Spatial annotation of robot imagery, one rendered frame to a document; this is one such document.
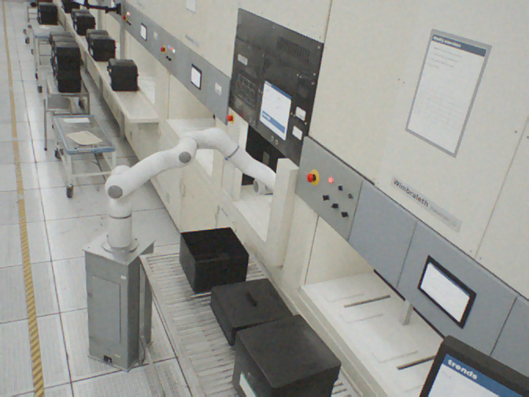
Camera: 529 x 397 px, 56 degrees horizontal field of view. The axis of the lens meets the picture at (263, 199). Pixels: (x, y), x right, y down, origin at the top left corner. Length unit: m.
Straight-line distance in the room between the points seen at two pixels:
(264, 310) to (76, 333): 1.51
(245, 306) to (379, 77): 1.11
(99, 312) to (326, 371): 1.52
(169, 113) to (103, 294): 1.97
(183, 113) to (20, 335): 2.15
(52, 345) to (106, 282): 0.70
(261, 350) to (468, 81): 1.10
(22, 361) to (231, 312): 1.49
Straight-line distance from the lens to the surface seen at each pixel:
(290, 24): 2.34
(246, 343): 1.85
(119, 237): 2.70
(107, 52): 6.33
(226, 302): 2.25
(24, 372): 3.23
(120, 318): 2.89
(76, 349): 3.30
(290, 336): 1.91
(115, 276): 2.74
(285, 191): 2.29
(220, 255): 2.70
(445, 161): 1.58
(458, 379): 0.90
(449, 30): 1.58
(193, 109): 4.40
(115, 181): 2.51
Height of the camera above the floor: 2.29
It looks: 27 degrees down
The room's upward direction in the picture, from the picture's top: 8 degrees clockwise
